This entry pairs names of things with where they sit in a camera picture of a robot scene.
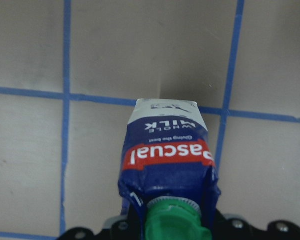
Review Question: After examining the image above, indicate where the blue white milk carton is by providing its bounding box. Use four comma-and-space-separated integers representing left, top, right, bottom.
118, 98, 220, 240

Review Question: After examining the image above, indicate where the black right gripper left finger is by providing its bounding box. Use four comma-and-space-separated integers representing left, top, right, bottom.
58, 207, 144, 240

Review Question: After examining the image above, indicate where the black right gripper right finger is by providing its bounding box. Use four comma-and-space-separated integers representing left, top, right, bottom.
212, 210, 300, 240

